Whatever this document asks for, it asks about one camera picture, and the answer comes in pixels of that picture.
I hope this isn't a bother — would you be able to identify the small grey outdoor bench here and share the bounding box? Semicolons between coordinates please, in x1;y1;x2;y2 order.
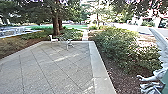
59;35;75;51

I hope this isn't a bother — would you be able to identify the white concrete curb strip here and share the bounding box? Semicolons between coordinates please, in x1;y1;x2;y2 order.
87;40;118;94

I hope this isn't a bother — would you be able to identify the white outdoor bench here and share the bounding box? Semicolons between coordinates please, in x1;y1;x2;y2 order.
48;34;59;44

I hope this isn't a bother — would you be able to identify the large tree trunk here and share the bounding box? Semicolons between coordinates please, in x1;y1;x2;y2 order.
51;0;64;37

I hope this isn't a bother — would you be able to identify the long low garden hedge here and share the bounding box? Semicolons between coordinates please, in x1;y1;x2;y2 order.
20;28;84;42

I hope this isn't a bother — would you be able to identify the green garden bush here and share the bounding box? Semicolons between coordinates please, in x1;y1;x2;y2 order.
92;26;164;75

